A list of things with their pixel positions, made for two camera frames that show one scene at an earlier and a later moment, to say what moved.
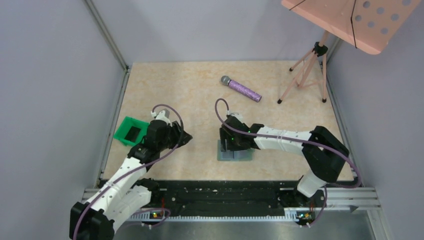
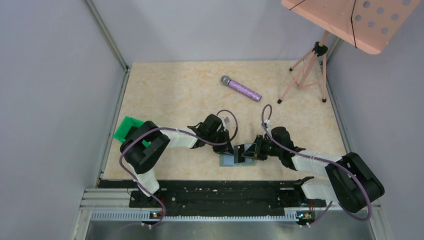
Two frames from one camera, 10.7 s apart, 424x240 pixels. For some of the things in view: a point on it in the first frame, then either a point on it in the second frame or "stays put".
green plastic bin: (131, 132) stays put
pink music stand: (368, 24) stays put
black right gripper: (226, 141) to (259, 148)
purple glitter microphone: (227, 81) stays put
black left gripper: (175, 134) to (224, 145)
